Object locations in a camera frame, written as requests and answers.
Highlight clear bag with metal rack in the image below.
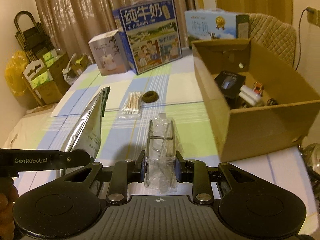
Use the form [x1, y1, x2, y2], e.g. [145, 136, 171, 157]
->
[144, 113, 183, 194]

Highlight silver foil pouch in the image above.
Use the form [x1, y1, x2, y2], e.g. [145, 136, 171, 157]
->
[61, 87, 110, 163]

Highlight cotton swabs bag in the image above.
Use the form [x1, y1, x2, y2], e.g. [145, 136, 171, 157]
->
[118, 92, 142, 120]

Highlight dark brown hair scrunchie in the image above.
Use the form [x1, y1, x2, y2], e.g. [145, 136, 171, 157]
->
[142, 90, 159, 103]

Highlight black shaver box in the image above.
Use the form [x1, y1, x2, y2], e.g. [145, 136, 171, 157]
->
[214, 70, 246, 100]

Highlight white power adapter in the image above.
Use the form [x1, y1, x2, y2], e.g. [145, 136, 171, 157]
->
[239, 85, 264, 107]

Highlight small toy race car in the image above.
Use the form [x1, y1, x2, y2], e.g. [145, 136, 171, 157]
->
[253, 82, 264, 96]

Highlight left hand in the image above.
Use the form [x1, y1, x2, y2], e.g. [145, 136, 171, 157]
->
[1, 178, 18, 240]

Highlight checkered bed sheet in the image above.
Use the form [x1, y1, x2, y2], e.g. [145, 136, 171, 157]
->
[4, 49, 319, 233]

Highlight cardboard box of tissues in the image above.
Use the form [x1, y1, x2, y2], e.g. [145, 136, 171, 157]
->
[22, 49, 70, 105]

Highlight brown cardboard box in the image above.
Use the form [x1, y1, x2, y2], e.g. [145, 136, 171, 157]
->
[192, 39, 319, 161]

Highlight yellow plastic bag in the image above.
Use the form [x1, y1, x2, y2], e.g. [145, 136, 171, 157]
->
[4, 50, 29, 97]

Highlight white humidifier box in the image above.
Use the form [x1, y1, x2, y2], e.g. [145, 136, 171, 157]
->
[88, 29, 130, 76]

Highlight black folding cart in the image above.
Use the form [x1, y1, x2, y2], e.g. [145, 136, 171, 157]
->
[14, 10, 55, 62]

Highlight silver kettle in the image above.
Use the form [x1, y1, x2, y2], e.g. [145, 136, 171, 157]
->
[298, 144, 320, 200]

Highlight dark blue milk carton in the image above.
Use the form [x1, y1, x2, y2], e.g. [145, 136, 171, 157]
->
[113, 0, 182, 75]

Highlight light blue milk carton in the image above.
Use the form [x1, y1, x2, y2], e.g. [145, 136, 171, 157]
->
[184, 9, 249, 47]

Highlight quilted beige chair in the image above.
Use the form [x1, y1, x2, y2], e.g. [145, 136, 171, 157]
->
[249, 13, 297, 67]

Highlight beige curtain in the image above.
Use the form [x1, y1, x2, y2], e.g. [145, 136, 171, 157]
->
[35, 0, 195, 56]

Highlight black charger cable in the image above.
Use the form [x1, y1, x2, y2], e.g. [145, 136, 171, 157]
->
[294, 8, 313, 72]

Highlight beige wall socket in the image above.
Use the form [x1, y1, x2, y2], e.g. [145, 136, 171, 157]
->
[307, 7, 320, 27]

